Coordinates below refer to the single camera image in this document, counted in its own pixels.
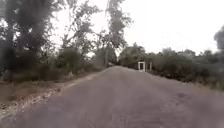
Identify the dirt and gravel verge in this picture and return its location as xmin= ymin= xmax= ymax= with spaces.
xmin=0 ymin=68 xmax=109 ymax=118

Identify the white gate frame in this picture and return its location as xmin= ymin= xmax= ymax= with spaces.
xmin=137 ymin=60 xmax=153 ymax=73

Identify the row of trees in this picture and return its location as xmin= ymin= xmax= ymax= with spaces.
xmin=0 ymin=0 xmax=134 ymax=84

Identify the grey asphalt road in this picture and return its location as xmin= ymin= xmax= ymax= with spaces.
xmin=0 ymin=65 xmax=224 ymax=128

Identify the row of bushes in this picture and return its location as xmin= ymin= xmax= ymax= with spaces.
xmin=118 ymin=24 xmax=224 ymax=91

